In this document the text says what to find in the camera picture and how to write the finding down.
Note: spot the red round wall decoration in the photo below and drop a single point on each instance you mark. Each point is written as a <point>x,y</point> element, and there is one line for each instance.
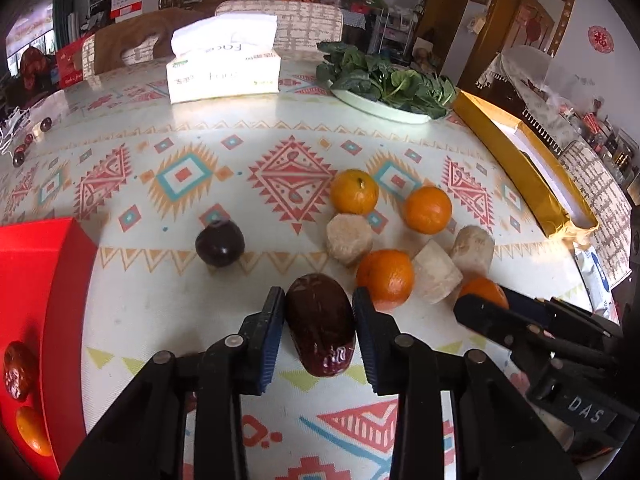
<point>601,38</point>

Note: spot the white lace cloth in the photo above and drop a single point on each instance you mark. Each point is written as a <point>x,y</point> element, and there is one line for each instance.
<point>520,67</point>

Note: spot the white tissue box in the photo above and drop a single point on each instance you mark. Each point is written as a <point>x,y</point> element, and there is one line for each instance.
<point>222,67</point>

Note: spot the dark red ornament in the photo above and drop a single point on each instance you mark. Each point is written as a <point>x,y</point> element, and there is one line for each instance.
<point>34,62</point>

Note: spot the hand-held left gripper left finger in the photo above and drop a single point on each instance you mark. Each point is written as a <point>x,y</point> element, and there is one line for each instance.
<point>267,345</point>

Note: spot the dark purple plum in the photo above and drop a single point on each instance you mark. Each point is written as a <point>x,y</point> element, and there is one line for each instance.
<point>220,242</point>

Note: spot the large red date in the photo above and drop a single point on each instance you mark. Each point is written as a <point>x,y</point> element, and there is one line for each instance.
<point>320,327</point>
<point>17,370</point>

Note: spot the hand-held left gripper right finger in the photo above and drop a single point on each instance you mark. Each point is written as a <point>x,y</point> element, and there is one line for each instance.
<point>365,340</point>

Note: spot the white oval plate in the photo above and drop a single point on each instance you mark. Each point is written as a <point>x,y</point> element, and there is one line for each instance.
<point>400,114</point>

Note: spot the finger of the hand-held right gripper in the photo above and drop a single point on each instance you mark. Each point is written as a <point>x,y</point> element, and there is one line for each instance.
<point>485,317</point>
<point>560,317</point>

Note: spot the red gift carton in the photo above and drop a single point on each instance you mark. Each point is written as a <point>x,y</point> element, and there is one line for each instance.
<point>70,65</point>

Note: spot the clear plastic bag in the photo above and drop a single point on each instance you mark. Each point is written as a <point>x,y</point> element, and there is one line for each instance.
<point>12,127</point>

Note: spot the patterned covered chair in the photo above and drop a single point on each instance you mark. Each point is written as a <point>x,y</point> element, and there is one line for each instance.
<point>305,25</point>
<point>600,200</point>

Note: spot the green spinach leaves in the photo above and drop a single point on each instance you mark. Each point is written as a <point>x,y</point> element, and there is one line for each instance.
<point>380,77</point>

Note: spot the pale yam chunk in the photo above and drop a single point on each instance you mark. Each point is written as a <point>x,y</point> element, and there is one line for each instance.
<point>348,238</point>
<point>436,271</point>
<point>472,248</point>

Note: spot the white wet wipes pack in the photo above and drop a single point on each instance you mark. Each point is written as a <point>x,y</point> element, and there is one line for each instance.
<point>595,270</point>

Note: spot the brown covered chair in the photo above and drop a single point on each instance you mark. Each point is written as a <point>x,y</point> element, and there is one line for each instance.
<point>135,30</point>

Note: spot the orange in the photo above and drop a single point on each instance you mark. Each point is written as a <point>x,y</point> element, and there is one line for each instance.
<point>385,278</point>
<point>482,290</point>
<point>32,430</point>
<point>355,191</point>
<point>427,209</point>

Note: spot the red box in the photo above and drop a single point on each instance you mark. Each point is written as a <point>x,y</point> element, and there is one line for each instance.
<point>65,310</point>

